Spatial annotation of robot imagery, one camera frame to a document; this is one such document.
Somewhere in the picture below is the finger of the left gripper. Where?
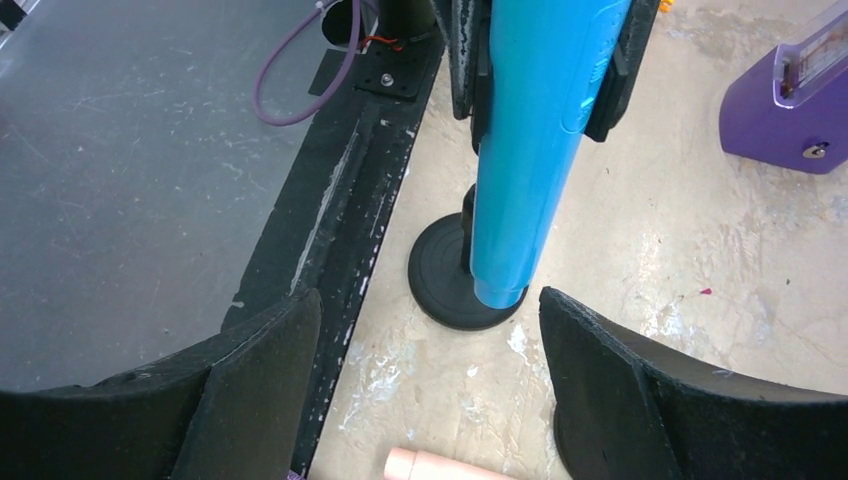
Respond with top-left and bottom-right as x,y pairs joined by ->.
431,0 -> 494,154
584,0 -> 660,143

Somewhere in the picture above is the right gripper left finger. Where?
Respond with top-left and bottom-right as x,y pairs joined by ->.
1,289 -> 322,479

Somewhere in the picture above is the pink microphone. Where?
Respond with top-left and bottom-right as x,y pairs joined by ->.
383,447 -> 513,480

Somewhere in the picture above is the black round-base mic stand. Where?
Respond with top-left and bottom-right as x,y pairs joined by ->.
407,185 -> 519,331

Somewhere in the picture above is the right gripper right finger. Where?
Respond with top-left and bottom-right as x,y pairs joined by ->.
539,287 -> 847,479

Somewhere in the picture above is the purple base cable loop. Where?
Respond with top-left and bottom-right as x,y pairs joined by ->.
252,0 -> 372,128

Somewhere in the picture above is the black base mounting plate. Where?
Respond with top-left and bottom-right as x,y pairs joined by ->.
224,29 -> 444,474

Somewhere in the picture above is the purple metronome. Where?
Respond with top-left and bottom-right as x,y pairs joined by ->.
719,1 -> 847,174

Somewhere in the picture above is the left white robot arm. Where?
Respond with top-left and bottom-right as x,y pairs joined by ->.
309,1 -> 665,159

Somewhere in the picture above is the blue microphone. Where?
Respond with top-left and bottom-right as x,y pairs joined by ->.
470,1 -> 630,309

